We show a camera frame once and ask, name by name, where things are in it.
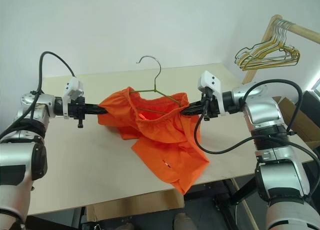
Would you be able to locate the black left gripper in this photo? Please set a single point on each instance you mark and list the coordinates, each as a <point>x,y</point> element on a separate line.
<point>78,107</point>

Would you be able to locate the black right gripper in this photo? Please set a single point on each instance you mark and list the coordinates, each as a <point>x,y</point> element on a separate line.
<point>211,107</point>

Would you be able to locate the orange shorts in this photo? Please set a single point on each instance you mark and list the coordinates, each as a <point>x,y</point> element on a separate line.
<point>162,140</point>

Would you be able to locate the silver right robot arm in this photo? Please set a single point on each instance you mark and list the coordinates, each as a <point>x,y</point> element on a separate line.
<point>280,175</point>

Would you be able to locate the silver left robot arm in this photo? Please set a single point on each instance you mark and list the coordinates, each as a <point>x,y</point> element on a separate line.
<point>20,160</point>

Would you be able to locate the open cardboard box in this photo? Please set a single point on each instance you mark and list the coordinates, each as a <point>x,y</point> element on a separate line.
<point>298,120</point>

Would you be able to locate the light wooden slat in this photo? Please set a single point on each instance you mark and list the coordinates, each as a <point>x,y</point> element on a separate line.
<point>246,208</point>

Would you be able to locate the wooden clothes rack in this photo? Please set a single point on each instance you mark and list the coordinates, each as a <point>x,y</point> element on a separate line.
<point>300,30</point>

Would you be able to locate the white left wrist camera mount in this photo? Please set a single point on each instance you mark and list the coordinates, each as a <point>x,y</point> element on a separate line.
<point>73,86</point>

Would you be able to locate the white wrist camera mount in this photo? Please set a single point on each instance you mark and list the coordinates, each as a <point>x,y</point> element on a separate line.
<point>210,81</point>
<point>73,86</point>

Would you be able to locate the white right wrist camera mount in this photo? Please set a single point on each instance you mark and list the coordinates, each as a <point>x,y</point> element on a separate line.
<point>210,81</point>

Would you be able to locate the black metal table frame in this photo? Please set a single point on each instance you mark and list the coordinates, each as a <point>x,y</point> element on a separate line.
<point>240,192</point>

